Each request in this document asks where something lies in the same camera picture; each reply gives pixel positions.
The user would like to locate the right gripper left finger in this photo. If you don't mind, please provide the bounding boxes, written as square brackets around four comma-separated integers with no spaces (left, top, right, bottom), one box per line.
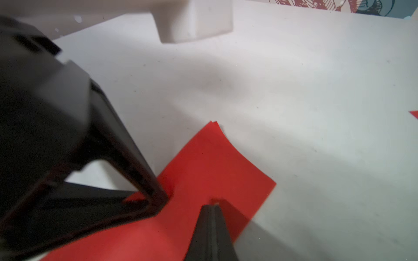
[184,205,216,261]

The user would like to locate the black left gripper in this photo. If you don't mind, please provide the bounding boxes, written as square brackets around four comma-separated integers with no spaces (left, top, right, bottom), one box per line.
[1,17,168,209]

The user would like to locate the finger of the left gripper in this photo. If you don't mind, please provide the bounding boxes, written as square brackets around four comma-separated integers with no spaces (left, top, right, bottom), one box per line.
[1,172,163,258]

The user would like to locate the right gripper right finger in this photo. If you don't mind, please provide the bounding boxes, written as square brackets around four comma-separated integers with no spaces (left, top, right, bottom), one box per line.
[212,204,238,261]

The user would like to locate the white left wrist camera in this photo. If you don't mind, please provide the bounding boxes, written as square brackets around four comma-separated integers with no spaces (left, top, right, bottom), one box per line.
[1,0,234,44]

